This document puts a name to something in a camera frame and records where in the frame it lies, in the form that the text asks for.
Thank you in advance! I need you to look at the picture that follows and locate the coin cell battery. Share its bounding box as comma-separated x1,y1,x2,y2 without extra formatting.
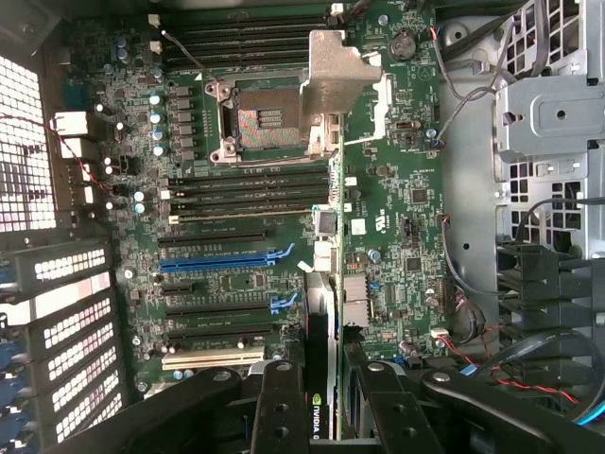
389,28,418,61

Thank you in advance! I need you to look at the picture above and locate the grey wire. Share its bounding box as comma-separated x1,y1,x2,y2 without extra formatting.
441,215,502,297
430,26,521,148

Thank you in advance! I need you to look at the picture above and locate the blue wire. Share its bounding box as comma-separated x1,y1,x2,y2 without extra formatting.
569,394,605,429

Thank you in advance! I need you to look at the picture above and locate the blue expansion slot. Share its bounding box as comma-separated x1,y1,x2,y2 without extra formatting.
159,243,297,274

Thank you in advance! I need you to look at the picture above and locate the short black expansion slot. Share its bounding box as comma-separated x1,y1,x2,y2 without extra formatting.
162,280,198,298

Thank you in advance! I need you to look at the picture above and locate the silver chipset heatsink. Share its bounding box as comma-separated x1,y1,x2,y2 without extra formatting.
342,275,371,328

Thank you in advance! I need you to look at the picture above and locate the black RAM slot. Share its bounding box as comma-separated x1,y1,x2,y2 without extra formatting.
167,195,331,210
160,53,332,68
160,41,332,55
167,169,331,183
160,13,332,27
167,183,331,197
160,26,332,42
167,209,332,225

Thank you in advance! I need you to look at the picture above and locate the open black PC case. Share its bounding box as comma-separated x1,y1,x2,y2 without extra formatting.
0,0,605,454

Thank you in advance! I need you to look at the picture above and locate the black plastic shroud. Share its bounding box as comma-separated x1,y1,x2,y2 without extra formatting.
495,238,605,365

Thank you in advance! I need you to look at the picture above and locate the white expansion slot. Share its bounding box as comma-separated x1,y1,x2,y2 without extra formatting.
160,346,267,373

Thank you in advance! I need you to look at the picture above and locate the long black expansion slot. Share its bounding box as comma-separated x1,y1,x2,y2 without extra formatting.
157,230,267,248
165,323,276,341
164,302,273,319

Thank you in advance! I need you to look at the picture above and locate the green motherboard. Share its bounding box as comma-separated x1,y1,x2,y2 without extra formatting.
92,0,497,412

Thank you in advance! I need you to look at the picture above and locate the red black twisted wire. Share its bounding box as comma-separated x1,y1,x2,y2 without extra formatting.
437,323,582,408
0,112,117,193

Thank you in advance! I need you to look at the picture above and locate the black flat cable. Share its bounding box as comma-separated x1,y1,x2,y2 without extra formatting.
486,325,605,427

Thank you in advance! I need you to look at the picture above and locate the CPU socket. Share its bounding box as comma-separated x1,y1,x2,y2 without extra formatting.
203,75,332,167

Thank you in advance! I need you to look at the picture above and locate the silver drive cage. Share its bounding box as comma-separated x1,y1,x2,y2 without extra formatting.
493,0,605,259

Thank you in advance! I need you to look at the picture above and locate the thin locking lever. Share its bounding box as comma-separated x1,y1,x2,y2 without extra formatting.
159,28,219,82

